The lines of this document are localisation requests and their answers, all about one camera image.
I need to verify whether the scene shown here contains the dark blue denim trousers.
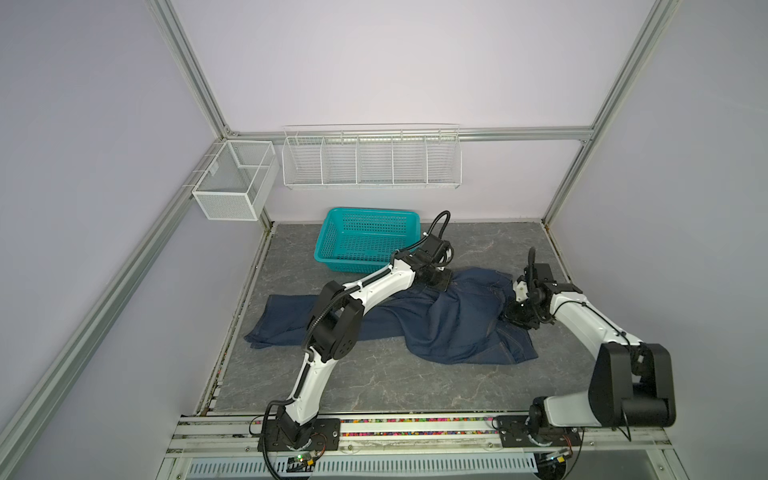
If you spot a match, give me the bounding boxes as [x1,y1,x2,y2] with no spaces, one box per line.
[244,266,539,366]

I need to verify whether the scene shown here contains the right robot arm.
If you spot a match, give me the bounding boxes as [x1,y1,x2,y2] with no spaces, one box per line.
[503,248,677,446]

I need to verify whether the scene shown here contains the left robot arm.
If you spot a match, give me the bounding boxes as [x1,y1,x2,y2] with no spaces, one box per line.
[260,210,453,450]

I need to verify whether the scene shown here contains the teal plastic basket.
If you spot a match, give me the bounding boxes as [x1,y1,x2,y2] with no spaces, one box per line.
[314,207,421,274]

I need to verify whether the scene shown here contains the colourful bead strip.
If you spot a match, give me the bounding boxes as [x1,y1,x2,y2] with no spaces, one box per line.
[340,415,497,437]

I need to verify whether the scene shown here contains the small white mesh box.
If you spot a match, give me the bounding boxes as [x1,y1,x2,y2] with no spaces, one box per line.
[192,140,279,221]

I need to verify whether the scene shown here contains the green circuit board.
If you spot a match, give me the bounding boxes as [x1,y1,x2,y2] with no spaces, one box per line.
[285,456,315,473]

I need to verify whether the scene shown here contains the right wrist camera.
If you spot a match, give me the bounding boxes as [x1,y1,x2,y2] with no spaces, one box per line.
[513,280,528,303]

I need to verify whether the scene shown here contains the aluminium frame rail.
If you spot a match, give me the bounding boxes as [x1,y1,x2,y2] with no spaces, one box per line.
[227,123,595,144]

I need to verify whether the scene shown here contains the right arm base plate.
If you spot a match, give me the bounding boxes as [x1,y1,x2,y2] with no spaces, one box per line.
[491,414,583,448]

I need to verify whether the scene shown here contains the long white wire shelf basket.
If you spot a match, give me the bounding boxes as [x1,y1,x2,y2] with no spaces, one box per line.
[282,136,463,189]

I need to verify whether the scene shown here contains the white slotted cable duct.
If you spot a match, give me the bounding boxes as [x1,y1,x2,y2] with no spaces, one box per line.
[182,453,538,479]

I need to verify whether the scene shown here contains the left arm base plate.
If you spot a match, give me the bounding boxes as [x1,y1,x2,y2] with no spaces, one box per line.
[258,417,341,452]

